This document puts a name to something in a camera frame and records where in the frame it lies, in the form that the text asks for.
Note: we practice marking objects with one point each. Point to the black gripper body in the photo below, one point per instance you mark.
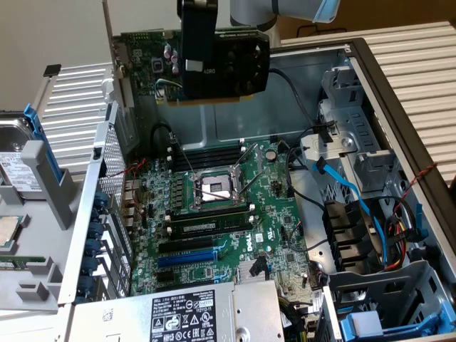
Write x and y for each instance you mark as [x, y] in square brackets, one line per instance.
[197, 6]

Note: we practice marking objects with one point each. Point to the green graphics card black cooler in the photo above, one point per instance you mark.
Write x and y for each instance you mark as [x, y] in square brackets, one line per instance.
[142, 71]

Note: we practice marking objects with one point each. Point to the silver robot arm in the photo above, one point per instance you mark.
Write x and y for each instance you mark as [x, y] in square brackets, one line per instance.
[249, 14]

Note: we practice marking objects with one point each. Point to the grey metal PC case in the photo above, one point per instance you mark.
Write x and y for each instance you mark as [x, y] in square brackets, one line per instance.
[231, 121]

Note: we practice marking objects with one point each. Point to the black RAM slot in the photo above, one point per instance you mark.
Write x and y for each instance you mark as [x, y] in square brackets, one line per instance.
[206, 151]
[206, 160]
[206, 155]
[210, 212]
[210, 216]
[206, 165]

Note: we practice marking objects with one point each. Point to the metal socket cover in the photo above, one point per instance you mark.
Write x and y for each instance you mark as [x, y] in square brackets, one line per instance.
[259, 158]

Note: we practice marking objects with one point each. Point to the coin battery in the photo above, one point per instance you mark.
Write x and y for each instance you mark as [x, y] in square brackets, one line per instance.
[271, 155]

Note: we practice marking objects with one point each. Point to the CPU socket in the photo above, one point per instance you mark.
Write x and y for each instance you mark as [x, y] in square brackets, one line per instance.
[213, 187]

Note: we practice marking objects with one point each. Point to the small black end cap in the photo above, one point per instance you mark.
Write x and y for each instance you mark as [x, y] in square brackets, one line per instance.
[52, 70]

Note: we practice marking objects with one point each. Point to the green motherboard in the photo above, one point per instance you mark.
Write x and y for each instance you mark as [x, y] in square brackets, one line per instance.
[270, 199]

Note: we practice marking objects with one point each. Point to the metal disk bay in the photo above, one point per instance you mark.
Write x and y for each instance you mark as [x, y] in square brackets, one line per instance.
[356, 117]

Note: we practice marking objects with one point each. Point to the blue slot retention clip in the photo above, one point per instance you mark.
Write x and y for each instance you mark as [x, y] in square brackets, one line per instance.
[85, 286]
[94, 231]
[89, 267]
[101, 199]
[92, 247]

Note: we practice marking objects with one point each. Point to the green RAM stick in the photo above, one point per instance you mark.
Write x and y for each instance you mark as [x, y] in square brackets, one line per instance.
[14, 263]
[199, 227]

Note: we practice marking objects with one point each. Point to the grey parts rack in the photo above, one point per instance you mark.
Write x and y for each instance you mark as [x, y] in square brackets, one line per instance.
[46, 178]

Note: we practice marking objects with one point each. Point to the long black expansion slot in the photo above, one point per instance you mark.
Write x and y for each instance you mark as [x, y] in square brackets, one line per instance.
[185, 245]

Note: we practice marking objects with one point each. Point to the blue expansion slot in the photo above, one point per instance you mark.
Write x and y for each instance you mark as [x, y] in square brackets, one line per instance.
[189, 259]

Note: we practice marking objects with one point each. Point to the silver hard disk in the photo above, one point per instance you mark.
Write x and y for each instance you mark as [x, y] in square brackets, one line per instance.
[18, 171]

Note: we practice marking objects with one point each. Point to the silver chipset heat sink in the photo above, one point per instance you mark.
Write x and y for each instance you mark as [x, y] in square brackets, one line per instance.
[244, 274]

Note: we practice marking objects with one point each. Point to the short black expansion slot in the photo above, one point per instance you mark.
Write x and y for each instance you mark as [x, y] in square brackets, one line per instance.
[167, 278]

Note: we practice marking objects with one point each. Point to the CPU chip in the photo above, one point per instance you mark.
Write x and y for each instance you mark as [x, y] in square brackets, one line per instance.
[7, 231]

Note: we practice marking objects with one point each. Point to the blue plastic latch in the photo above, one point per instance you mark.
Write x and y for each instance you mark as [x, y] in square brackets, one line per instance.
[419, 217]

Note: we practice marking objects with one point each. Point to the grey power supply unit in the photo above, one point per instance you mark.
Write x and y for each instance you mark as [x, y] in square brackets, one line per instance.
[124, 320]

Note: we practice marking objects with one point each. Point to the grey disk bay cage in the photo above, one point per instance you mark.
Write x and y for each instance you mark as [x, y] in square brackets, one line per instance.
[374, 281]

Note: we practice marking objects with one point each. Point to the blue disk tray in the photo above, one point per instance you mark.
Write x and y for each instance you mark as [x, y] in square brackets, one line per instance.
[347, 326]

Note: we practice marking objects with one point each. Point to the black intrusion switch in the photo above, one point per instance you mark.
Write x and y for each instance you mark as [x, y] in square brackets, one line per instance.
[97, 153]

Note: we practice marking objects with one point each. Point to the blue disk carrier rail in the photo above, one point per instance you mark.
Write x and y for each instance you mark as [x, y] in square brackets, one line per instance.
[32, 117]

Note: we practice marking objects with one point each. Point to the black fan duct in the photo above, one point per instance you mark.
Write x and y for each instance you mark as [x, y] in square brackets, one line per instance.
[342, 228]

